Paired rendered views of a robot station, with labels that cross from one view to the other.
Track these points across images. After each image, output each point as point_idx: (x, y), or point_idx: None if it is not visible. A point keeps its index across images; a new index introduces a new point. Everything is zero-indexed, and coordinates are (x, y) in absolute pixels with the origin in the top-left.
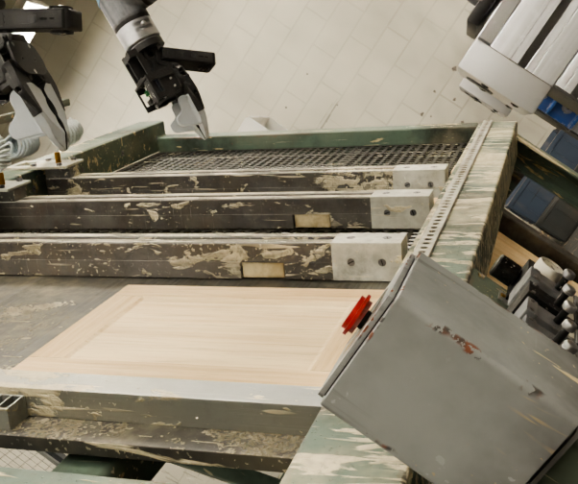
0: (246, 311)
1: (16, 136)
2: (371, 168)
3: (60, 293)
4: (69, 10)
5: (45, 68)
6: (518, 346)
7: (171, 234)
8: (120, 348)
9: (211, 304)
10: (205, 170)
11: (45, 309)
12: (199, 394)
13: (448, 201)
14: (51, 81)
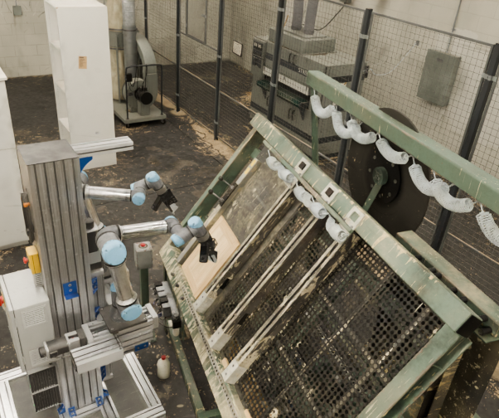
0: (210, 264)
1: (175, 205)
2: (244, 355)
3: (254, 228)
4: (151, 207)
5: (167, 206)
6: (135, 259)
7: (237, 256)
8: (215, 236)
9: (217, 260)
10: (296, 298)
11: (247, 224)
12: (189, 243)
13: (207, 349)
14: (168, 208)
